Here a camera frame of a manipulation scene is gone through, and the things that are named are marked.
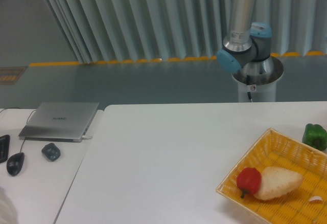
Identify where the red bell pepper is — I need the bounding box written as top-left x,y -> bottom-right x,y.
236,167 -> 262,198

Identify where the grey pleated curtain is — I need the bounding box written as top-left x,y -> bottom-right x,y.
46,0 -> 326,64

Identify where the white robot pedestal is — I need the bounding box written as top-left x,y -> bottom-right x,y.
232,56 -> 284,102

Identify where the brown floor sign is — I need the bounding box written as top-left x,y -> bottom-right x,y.
0,66 -> 27,85

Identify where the yellow woven basket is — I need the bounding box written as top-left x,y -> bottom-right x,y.
216,128 -> 326,223

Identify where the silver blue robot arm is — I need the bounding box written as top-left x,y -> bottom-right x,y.
217,0 -> 326,73

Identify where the white bread piece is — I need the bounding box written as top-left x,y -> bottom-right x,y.
254,166 -> 304,200

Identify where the dark grey earbuds case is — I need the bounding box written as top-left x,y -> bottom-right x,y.
41,143 -> 61,162

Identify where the green bell pepper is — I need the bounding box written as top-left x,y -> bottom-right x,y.
302,123 -> 326,151

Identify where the black computer mouse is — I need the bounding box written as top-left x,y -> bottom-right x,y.
6,152 -> 25,176

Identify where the silver closed laptop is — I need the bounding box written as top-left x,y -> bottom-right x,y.
19,102 -> 99,142

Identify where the black laptop cable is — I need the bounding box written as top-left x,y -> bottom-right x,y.
0,107 -> 37,122

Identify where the black pedestal cable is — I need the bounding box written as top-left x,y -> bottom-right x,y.
246,75 -> 254,103

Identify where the black keyboard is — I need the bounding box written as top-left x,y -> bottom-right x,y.
0,135 -> 10,163

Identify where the small orange white piece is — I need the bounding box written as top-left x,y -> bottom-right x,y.
309,196 -> 323,203

